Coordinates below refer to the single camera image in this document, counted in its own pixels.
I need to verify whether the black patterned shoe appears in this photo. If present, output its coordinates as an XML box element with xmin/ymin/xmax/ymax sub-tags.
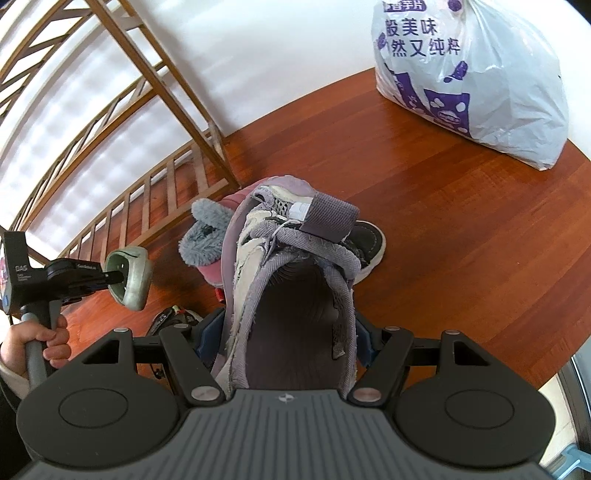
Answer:
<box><xmin>147</xmin><ymin>305</ymin><xmax>205</xmax><ymax>340</ymax></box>

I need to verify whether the person's left hand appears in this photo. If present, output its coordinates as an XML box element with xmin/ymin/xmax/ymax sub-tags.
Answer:
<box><xmin>0</xmin><ymin>314</ymin><xmax>71</xmax><ymax>376</ymax></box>

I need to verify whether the light blue plastic object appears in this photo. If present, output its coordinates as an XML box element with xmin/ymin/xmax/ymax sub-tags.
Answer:
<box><xmin>550</xmin><ymin>442</ymin><xmax>591</xmax><ymax>480</ymax></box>

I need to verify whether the person's left forearm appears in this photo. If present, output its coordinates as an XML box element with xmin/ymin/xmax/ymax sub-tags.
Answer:
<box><xmin>0</xmin><ymin>364</ymin><xmax>33</xmax><ymax>480</ymax></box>

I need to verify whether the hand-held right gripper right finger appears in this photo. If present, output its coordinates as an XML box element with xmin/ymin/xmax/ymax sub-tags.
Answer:
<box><xmin>346</xmin><ymin>318</ymin><xmax>492</xmax><ymax>407</ymax></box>

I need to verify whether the white and purple plastic bag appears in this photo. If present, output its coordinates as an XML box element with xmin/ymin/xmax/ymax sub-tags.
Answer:
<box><xmin>372</xmin><ymin>0</ymin><xmax>570</xmax><ymax>172</ymax></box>

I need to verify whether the purple and cream worn sneaker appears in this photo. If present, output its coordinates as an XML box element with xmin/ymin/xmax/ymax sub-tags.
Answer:
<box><xmin>210</xmin><ymin>174</ymin><xmax>370</xmax><ymax>401</ymax></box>

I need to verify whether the pink boot with grey fur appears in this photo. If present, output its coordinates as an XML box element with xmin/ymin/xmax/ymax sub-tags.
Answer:
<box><xmin>179</xmin><ymin>191</ymin><xmax>259</xmax><ymax>301</ymax></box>

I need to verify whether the pale green clog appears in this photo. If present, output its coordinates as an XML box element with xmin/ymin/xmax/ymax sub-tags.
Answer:
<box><xmin>102</xmin><ymin>247</ymin><xmax>154</xmax><ymax>311</ymax></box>

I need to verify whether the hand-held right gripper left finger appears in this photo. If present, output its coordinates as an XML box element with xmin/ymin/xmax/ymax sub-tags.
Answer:
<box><xmin>82</xmin><ymin>308</ymin><xmax>228</xmax><ymax>407</ymax></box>

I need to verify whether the black shoe with white sole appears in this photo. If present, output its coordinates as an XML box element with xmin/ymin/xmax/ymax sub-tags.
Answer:
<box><xmin>344</xmin><ymin>220</ymin><xmax>387</xmax><ymax>280</ymax></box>

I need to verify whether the wooden shoe rack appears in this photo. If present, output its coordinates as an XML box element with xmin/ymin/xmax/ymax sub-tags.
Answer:
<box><xmin>0</xmin><ymin>0</ymin><xmax>241</xmax><ymax>265</ymax></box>

